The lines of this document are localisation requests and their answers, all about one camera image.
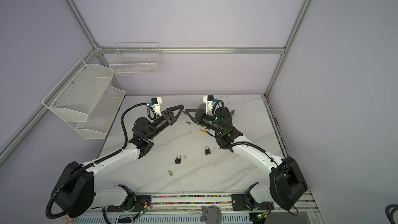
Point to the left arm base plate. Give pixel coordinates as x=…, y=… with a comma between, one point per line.
x=132, y=203

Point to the lower white mesh shelf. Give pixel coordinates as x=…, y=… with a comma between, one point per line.
x=102, y=118

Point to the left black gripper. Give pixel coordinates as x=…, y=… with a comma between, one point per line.
x=167, y=116

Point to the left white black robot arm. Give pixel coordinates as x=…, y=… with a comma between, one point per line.
x=76, y=190

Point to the aluminium frame rail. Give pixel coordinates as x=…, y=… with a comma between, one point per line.
x=199, y=50

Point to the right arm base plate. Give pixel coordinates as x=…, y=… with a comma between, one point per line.
x=246, y=202

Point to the white wire basket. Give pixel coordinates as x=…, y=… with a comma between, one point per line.
x=136, y=58

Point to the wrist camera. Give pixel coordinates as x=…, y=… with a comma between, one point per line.
x=155, y=105
x=209, y=101

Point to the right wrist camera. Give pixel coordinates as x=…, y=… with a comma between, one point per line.
x=209, y=101

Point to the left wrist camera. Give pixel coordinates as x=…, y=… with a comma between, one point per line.
x=155, y=105

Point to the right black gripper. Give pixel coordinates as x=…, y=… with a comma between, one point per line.
x=198, y=117

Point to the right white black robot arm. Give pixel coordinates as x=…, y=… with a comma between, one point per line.
x=286, y=180

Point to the black padlock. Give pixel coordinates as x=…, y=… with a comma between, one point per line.
x=207, y=150
x=178, y=159

